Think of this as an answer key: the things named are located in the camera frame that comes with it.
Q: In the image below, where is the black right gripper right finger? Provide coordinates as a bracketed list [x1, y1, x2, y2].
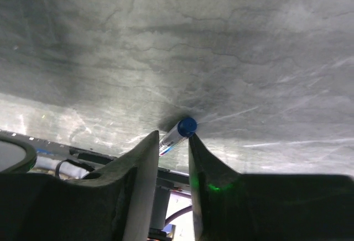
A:
[189, 135, 353, 240]

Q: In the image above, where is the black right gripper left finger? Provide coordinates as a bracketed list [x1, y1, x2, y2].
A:
[1, 131, 159, 240]

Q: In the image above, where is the blue capped whiteboard marker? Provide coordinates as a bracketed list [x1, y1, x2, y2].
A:
[159, 117, 197, 156]

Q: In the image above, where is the white rectangular whiteboard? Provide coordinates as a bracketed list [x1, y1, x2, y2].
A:
[1, 137, 37, 174]

